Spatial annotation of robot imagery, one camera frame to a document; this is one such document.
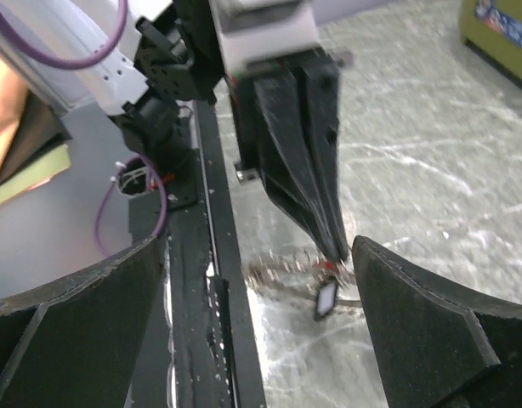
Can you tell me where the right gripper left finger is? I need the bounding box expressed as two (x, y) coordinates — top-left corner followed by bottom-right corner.
(0, 238), (162, 407)

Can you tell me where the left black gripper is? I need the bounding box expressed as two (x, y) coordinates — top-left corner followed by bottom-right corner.
(175, 1), (350, 262)

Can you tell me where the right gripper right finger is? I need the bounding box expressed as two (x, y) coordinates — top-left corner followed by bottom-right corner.
(352, 236), (522, 407)

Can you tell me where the black key tag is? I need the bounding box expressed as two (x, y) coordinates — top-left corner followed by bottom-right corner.
(314, 277), (339, 321)

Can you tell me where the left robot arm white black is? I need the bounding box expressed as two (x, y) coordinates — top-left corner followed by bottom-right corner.
(0, 1), (349, 262)

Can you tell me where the dark green flat folder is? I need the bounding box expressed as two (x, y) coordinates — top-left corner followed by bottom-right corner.
(0, 93), (71, 206)

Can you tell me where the olive green plastic bin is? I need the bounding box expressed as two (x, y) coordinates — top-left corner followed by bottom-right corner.
(458, 1), (522, 83)

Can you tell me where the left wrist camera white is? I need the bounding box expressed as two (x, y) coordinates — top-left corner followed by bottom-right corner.
(209, 1), (320, 77)

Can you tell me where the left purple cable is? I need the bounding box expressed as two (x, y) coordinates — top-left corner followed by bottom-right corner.
(0, 0), (168, 258)

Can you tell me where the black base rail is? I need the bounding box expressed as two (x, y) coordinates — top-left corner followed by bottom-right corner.
(128, 102), (266, 407)

